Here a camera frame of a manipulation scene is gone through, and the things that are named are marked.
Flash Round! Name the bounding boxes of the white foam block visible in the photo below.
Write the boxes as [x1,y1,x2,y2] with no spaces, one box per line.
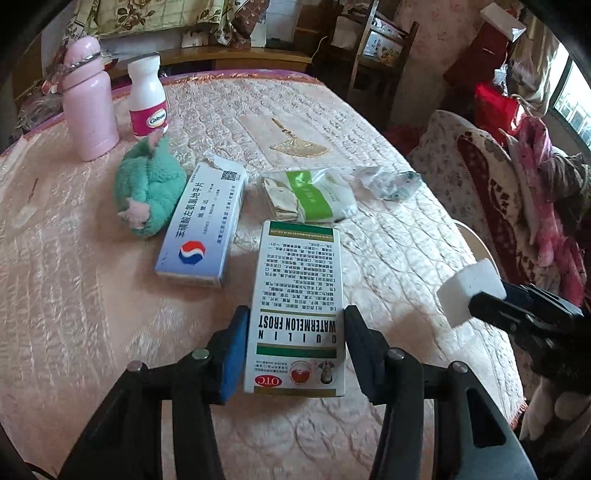
[437,258,507,328]

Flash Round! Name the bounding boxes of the watermelon frost medicine box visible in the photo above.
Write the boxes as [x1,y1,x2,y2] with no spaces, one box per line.
[243,220,346,398]

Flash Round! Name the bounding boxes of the blue white medicine box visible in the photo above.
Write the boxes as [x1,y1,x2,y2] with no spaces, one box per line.
[155,151,247,287]

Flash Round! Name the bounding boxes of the green white tissue pack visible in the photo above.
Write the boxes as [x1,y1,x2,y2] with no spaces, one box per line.
[259,168,358,224]

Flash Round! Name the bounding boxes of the pink floral blanket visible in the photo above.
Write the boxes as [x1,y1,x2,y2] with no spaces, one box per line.
[504,116,587,306]

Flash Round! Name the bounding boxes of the cream waste bin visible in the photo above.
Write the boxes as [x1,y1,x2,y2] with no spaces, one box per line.
[454,220,500,276]

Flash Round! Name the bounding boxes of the dark brown jacket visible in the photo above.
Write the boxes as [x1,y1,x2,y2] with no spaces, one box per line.
[538,152,590,225]

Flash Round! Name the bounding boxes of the floral covered sofa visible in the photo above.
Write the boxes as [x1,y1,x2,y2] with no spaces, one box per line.
[408,110,585,306]

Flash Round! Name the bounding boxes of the crumpled clear plastic wrapper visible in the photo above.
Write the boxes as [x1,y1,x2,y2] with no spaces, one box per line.
[355,166,423,202]

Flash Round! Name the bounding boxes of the green plush toy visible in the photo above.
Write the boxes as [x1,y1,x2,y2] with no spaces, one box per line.
[113,129,187,239]

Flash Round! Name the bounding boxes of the red bag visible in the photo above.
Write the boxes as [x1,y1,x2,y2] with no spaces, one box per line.
[474,83,527,146]

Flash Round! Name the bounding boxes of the window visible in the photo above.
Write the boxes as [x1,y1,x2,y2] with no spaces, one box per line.
[552,58,590,150]

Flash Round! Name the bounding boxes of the white pill bottle pink label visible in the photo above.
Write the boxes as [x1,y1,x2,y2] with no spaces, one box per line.
[127,53,168,139]

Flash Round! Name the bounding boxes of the dark wooden chair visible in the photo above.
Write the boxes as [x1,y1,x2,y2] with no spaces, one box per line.
[311,1,420,131]

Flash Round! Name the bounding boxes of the wooden tv cabinet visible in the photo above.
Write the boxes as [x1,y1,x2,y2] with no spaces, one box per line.
[103,44,316,80]

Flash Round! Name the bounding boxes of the pink water bottle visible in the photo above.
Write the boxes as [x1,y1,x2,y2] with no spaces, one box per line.
[59,36,119,161]

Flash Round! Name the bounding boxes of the floral cloth covered television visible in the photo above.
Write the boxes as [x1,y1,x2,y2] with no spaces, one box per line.
[64,0,270,48]

